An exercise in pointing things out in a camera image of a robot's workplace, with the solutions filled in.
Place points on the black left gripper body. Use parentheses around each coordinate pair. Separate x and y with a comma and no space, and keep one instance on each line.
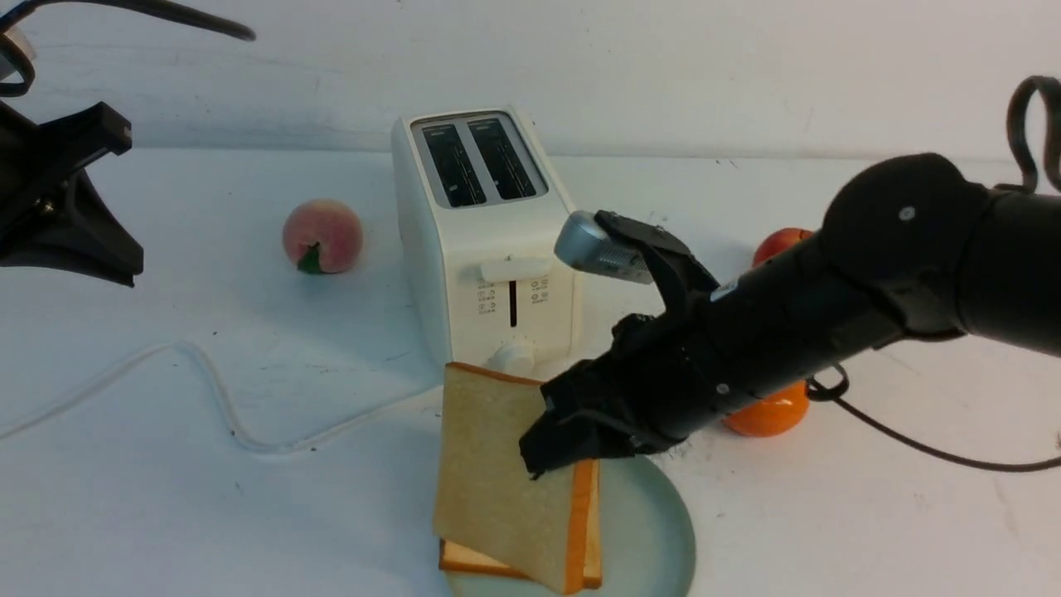
(52,217)

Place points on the orange persimmon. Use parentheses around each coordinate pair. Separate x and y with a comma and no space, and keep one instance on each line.
(773,415)

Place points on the light green round plate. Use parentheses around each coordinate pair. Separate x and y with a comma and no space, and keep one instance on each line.
(647,537)

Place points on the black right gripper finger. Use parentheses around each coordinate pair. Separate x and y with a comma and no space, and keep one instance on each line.
(568,433)

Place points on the red apple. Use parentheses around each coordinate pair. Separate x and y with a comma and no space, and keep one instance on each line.
(777,242)

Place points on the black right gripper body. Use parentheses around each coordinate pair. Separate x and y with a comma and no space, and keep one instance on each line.
(654,368)

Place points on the pink peach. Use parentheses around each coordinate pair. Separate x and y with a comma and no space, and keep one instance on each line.
(323,236)

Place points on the white two-slot toaster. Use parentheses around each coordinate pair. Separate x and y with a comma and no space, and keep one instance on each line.
(480,208)

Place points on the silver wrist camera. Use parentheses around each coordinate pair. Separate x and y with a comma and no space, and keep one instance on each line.
(584,245)

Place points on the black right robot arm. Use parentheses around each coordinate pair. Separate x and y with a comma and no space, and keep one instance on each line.
(908,250)

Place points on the toast slice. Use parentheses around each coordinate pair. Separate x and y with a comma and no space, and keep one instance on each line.
(584,552)
(485,499)

